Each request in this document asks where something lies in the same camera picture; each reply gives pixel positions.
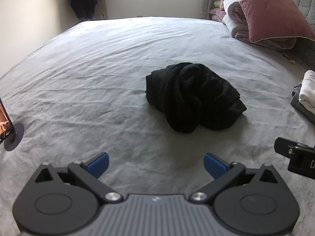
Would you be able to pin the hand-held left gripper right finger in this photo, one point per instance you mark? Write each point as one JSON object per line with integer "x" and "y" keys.
{"x": 213, "y": 165}

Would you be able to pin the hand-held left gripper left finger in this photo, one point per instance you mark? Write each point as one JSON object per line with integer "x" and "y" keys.
{"x": 99, "y": 164}

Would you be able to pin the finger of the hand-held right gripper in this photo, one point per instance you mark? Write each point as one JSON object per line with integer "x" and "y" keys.
{"x": 281, "y": 147}

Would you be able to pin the black pants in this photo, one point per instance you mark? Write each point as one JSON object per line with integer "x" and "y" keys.
{"x": 194, "y": 95}

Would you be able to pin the folded grey garment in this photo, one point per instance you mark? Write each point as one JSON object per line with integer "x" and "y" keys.
{"x": 299, "y": 105}

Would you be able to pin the folded white garment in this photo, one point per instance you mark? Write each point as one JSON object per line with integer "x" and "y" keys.
{"x": 308, "y": 91}

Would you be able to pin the bed with grey sheet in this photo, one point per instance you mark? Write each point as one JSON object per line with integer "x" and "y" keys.
{"x": 86, "y": 78}

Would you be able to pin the folded white pink quilt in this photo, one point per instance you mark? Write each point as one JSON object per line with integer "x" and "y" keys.
{"x": 235, "y": 24}

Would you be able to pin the pink velvet pillow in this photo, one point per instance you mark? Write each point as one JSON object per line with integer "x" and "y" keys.
{"x": 268, "y": 7}

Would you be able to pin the grey padded headboard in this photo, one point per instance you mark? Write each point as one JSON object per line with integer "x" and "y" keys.
{"x": 301, "y": 2}

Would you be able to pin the small pink cushion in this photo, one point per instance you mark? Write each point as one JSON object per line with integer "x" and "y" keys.
{"x": 217, "y": 12}

